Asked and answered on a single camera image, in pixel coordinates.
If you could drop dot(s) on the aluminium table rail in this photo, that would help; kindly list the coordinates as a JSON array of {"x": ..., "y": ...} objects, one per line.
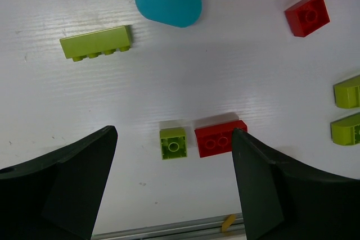
[{"x": 208, "y": 228}]

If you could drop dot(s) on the long red lego brick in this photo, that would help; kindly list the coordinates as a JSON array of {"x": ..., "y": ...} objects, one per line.
[{"x": 217, "y": 139}]

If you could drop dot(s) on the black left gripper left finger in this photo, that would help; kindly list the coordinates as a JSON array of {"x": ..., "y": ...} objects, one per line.
[{"x": 58, "y": 195}]

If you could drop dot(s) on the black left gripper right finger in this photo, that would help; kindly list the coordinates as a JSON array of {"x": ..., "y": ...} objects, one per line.
[{"x": 283, "y": 198}]

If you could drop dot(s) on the long lime lego brick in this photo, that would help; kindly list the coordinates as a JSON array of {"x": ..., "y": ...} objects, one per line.
[{"x": 94, "y": 44}]

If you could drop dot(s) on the lime curved lego brick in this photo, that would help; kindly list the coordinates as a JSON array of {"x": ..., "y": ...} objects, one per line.
[{"x": 347, "y": 93}]

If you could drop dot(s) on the teal oval lego piece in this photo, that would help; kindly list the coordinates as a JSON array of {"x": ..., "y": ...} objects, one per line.
[{"x": 178, "y": 13}]

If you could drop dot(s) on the small red lego brick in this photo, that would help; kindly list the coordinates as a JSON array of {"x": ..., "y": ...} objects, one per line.
[{"x": 307, "y": 16}]

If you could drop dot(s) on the small lime lego brick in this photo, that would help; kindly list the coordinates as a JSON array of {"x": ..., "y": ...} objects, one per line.
[{"x": 173, "y": 143}]

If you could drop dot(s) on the yellow tape scrap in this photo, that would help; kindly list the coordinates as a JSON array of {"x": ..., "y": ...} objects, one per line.
[{"x": 228, "y": 222}]

